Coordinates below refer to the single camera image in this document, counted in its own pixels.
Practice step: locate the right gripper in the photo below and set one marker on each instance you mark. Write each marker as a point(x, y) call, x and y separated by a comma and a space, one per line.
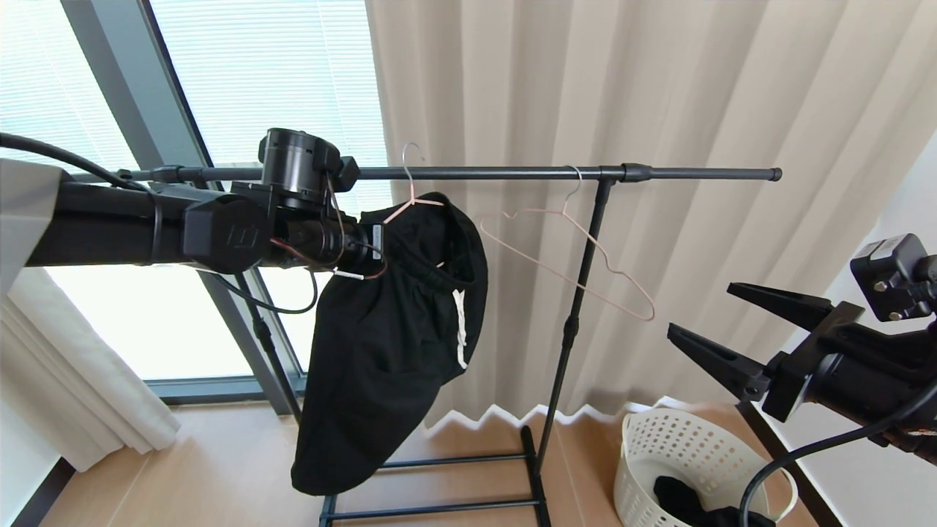
point(864, 373)

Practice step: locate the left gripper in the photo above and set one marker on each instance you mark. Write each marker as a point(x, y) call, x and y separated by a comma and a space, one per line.
point(359, 245)

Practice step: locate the pink clothes hanger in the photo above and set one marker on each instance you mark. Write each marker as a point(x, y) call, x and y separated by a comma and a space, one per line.
point(411, 194)
point(564, 213)

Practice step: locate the black shorts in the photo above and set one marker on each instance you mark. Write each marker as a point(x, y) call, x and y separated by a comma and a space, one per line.
point(381, 351)

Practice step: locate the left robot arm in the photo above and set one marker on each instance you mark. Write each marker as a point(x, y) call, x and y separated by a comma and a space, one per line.
point(110, 227)

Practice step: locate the white laundry basket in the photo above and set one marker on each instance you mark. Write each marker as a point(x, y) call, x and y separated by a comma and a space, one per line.
point(695, 439)

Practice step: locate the black clothes rack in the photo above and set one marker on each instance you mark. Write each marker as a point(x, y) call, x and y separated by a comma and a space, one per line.
point(512, 173)

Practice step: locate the heap of clothes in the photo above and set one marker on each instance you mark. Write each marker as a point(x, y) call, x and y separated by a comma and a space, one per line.
point(681, 498)

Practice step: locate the beige curtain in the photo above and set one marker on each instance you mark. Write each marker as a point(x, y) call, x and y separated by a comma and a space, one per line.
point(88, 395)
point(659, 80)

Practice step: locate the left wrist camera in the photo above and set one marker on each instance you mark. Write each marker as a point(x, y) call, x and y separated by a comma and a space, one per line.
point(342, 174)

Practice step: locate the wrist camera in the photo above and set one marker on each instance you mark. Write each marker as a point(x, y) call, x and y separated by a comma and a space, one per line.
point(893, 282)
point(342, 174)

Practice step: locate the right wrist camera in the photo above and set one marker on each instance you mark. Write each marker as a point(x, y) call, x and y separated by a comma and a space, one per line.
point(893, 282)

